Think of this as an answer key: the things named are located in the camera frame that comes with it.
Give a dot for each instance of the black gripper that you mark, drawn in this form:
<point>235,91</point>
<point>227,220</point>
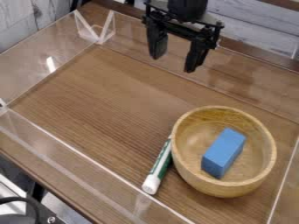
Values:
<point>185,19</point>

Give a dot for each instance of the blue block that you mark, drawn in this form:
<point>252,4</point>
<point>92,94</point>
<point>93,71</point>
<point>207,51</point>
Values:
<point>221,153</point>

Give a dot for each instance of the brown wooden bowl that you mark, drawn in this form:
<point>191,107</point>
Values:
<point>193,133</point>

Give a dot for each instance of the white green marker pen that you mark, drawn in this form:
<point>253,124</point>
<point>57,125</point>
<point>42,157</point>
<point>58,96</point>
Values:
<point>155,176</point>

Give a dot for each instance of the clear acrylic tray wall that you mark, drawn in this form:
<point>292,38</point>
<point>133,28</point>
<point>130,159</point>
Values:
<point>89,109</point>

